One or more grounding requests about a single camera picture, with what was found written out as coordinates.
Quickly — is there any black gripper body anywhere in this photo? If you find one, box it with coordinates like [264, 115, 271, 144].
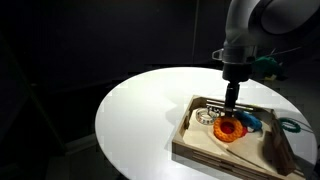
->
[222, 62, 253, 84]

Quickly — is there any orange knobby ring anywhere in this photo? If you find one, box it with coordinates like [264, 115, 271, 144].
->
[212, 115, 244, 144]

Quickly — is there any transparent ring with beads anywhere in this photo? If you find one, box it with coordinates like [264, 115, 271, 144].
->
[195, 107, 220, 126]

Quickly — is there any wooden slatted tray box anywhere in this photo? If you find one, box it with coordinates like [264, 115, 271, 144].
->
[171, 94, 306, 180]

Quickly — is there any red ring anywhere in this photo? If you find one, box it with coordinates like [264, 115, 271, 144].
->
[220, 121, 250, 138]

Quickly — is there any dark green ring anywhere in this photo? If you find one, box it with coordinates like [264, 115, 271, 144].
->
[278, 117, 302, 134]

